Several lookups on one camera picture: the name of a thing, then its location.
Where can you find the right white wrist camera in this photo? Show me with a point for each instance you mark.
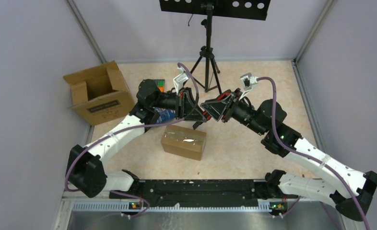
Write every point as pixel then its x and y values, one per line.
pixel 249 82

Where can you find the red black utility knife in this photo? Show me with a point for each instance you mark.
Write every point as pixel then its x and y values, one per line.
pixel 207 117

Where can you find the black perforated plate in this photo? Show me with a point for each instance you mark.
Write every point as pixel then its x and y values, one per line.
pixel 243 9

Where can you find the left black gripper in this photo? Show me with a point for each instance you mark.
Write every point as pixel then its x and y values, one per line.
pixel 186 107

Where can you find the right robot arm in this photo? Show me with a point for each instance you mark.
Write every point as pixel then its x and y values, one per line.
pixel 349 191

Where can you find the grey cable duct rail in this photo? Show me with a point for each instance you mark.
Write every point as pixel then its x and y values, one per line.
pixel 121 206

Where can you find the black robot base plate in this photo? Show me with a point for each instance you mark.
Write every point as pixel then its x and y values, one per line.
pixel 205 193

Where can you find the grey toy brick baseplate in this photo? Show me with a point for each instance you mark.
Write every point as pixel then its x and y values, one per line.
pixel 156 80

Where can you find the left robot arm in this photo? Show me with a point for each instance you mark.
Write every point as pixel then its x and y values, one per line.
pixel 85 170

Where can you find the small cardboard box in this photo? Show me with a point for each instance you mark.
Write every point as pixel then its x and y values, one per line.
pixel 184 142

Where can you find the black tripod stand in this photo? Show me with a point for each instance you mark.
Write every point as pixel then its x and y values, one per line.
pixel 206 51

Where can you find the blue blister pack item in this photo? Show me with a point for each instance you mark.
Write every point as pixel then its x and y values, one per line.
pixel 165 115

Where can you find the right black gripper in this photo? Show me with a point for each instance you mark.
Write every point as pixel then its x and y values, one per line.
pixel 221 106

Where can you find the large cardboard box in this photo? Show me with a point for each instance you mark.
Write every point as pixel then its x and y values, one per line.
pixel 100 94

